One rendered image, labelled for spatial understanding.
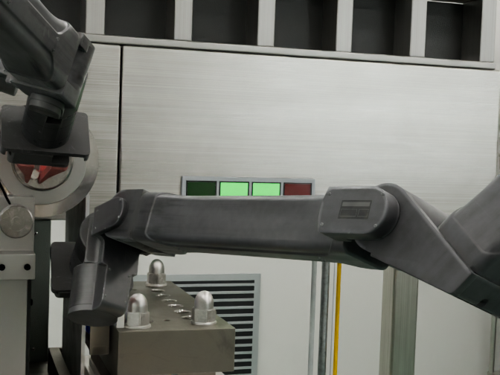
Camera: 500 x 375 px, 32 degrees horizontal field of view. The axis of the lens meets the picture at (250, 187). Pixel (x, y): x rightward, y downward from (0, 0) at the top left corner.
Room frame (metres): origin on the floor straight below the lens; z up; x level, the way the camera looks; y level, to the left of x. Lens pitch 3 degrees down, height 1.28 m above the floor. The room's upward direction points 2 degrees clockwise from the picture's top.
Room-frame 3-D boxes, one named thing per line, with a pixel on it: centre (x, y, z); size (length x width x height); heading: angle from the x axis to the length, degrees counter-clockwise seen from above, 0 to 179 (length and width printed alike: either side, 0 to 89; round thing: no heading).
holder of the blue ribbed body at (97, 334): (1.29, 0.23, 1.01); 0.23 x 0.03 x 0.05; 18
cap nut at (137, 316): (1.18, 0.15, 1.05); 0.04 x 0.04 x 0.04
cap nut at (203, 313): (1.22, 0.06, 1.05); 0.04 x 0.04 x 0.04
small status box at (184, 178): (1.58, 0.00, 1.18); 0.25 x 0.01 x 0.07; 108
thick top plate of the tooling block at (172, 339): (1.36, 0.15, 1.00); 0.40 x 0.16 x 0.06; 18
